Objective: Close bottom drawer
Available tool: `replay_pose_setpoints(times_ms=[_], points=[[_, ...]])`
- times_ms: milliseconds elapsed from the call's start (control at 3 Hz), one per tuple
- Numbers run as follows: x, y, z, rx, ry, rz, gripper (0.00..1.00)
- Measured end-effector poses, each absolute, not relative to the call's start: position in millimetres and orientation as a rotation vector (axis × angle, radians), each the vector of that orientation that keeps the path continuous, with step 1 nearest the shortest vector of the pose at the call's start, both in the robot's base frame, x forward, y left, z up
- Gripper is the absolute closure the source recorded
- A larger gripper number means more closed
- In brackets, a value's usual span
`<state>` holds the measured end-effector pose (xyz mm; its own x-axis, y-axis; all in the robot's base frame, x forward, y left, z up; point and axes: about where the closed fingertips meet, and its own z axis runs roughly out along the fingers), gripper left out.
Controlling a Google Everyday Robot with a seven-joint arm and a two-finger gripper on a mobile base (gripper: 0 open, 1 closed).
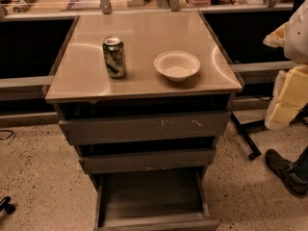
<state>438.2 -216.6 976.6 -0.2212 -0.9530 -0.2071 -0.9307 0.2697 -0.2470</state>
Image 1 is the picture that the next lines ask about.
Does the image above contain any black cable on floor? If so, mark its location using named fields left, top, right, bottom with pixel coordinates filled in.
left=0, top=129, right=15, bottom=141

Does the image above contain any grey drawer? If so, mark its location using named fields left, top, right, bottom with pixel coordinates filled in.
left=80, top=147, right=216, bottom=174
left=93, top=167, right=220, bottom=231
left=60, top=112, right=230, bottom=145

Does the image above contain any brown shoe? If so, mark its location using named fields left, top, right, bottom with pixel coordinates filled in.
left=265, top=149, right=308, bottom=197

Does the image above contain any black metal stand frame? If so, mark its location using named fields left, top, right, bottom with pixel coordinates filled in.
left=230, top=108, right=308, bottom=162

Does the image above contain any black caster bottom left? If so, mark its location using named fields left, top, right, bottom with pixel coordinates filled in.
left=0, top=196, right=15, bottom=215

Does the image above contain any grey middle drawer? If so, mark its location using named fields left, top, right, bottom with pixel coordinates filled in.
left=80, top=147, right=216, bottom=174

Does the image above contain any white paper bowl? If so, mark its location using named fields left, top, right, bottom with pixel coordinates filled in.
left=154, top=51, right=200, bottom=82

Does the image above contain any grey bottom drawer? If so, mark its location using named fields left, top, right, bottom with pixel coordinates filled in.
left=93, top=167, right=220, bottom=231

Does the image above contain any grey top drawer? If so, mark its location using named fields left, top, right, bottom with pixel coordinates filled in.
left=60, top=112, right=230, bottom=145

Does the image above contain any grey drawer cabinet beige top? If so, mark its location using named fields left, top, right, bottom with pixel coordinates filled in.
left=44, top=11, right=244, bottom=231

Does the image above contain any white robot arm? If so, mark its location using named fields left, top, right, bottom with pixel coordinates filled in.
left=263, top=0, right=308, bottom=130

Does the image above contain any green soda can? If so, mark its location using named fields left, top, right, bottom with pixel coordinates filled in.
left=102, top=37, right=126, bottom=78

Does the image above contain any dark jeans leg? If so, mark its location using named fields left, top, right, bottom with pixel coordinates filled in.
left=292, top=146, right=308, bottom=182

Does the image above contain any black coiled tool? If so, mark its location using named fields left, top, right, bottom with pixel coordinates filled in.
left=13, top=0, right=38, bottom=13

